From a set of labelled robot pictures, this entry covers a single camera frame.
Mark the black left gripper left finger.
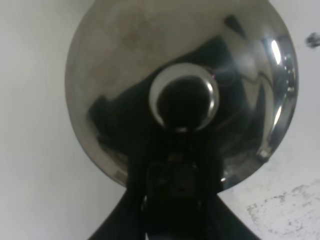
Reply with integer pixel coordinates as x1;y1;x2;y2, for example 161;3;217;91
90;184;146;240

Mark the stainless steel teapot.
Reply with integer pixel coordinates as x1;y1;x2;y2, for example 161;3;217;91
65;0;299;189

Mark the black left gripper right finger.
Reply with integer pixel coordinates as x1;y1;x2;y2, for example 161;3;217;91
189;184;259;240

